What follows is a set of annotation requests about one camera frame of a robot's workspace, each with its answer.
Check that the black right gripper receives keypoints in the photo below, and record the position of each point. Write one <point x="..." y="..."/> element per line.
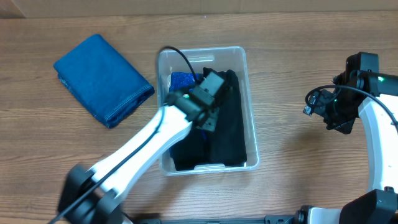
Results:
<point x="339" y="125"/>

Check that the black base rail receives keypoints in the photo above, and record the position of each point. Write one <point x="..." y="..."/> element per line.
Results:
<point x="268" y="219"/>

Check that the clear plastic storage bin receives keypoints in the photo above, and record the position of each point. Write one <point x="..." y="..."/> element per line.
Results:
<point x="219" y="59"/>

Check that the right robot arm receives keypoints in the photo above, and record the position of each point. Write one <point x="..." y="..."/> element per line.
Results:
<point x="361" y="92"/>

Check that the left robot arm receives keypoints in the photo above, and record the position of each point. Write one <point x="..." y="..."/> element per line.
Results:
<point x="96" y="195"/>

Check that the brown cardboard backdrop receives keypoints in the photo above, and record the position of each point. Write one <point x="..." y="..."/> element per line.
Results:
<point x="87" y="8"/>

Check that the blue denim cloth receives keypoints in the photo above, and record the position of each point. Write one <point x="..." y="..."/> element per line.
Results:
<point x="103" y="81"/>

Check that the sparkly blue garment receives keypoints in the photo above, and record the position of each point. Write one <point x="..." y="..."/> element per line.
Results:
<point x="179" y="80"/>

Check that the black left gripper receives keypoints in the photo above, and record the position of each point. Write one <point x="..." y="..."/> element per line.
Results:
<point x="212" y="125"/>

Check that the black garment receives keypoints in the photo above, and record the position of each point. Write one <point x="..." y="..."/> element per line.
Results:
<point x="226" y="144"/>
<point x="191" y="151"/>

